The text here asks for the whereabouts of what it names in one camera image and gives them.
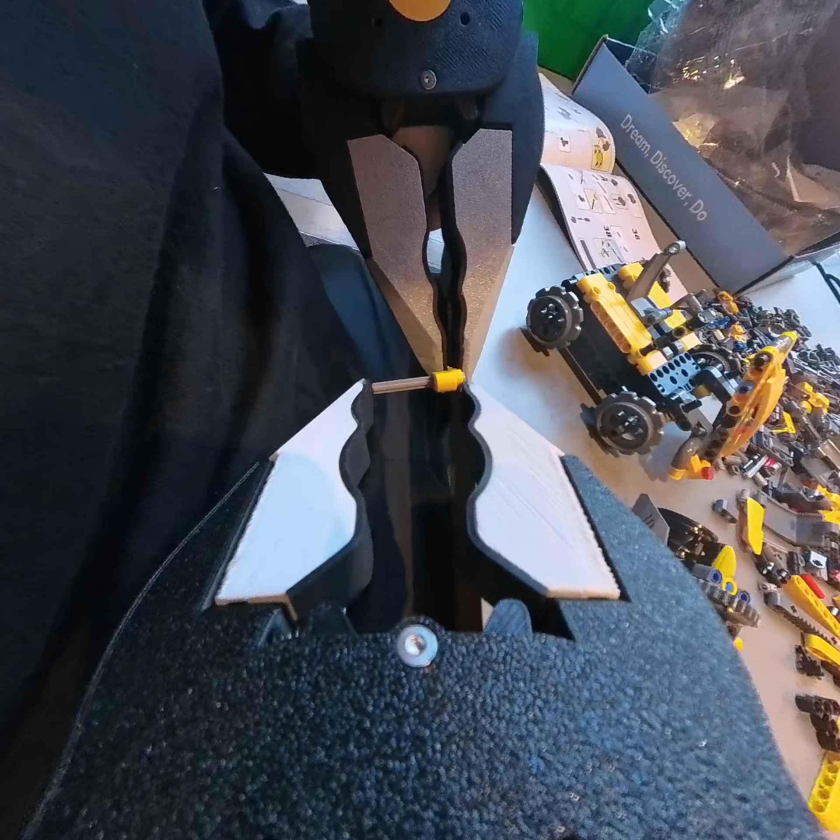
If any grey desk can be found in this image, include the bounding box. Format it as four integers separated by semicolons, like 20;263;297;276
262;72;840;828

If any yellow toy vehicle model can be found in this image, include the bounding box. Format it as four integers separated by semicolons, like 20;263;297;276
524;239;802;480

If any green plastic bin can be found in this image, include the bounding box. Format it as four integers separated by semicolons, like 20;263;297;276
521;0;657;80

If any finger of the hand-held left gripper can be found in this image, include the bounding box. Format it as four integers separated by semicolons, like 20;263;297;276
346;133;450;375
445;128;514;371

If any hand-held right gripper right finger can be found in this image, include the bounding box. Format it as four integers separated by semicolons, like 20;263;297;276
466;381;622;601

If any dark blue cardboard box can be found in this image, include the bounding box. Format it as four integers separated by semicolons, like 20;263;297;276
571;36;840;293

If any instruction booklet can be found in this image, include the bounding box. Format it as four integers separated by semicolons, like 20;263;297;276
538;75;664;273

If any yellow curved toy panel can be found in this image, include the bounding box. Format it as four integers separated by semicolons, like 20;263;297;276
738;495;769;557

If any person's dark clothing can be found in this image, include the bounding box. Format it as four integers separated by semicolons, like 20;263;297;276
0;0;473;840

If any toy wheel gear subassembly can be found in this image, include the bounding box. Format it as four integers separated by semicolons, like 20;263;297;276
632;493;762;647

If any pile of loose toy pieces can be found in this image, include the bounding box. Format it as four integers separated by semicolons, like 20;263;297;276
689;289;840;834

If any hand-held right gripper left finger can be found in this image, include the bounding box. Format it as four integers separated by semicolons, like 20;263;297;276
214;379;374;608

